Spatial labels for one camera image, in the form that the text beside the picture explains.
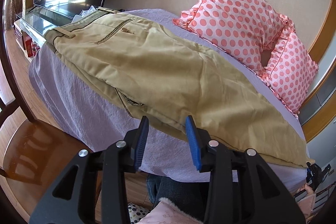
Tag khaki tan pants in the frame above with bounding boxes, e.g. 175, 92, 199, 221
45, 9, 311, 168

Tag person's right hand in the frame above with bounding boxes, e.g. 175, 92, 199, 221
303, 184, 314, 196

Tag lavender bed sheet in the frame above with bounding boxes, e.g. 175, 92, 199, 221
29, 9, 306, 192

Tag small pink polka-dot pillow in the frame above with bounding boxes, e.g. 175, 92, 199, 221
265, 14, 318, 114

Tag glass tv stand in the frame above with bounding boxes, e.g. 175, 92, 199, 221
15, 6, 73, 47

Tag large pink polka-dot pillow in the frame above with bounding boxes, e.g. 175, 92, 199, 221
173, 0, 284, 75

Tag wooden door frame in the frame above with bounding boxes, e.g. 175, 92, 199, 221
301, 0, 335, 142

